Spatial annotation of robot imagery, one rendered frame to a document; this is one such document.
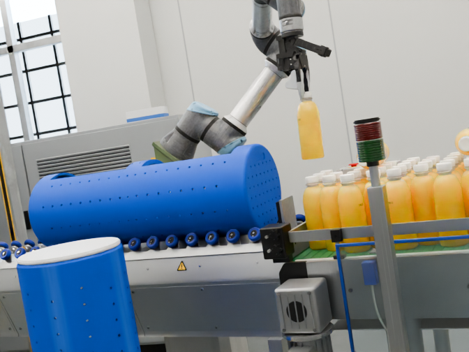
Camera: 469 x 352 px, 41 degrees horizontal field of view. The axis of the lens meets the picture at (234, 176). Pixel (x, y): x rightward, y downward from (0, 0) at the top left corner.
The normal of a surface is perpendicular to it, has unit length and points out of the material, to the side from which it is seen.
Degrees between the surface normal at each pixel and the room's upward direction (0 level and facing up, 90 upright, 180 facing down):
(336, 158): 90
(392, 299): 90
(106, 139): 90
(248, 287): 111
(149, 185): 65
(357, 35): 90
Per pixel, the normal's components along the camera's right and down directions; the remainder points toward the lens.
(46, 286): -0.21, 0.10
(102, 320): 0.58, -0.04
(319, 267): -0.43, 0.13
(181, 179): -0.45, -0.36
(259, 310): -0.37, 0.44
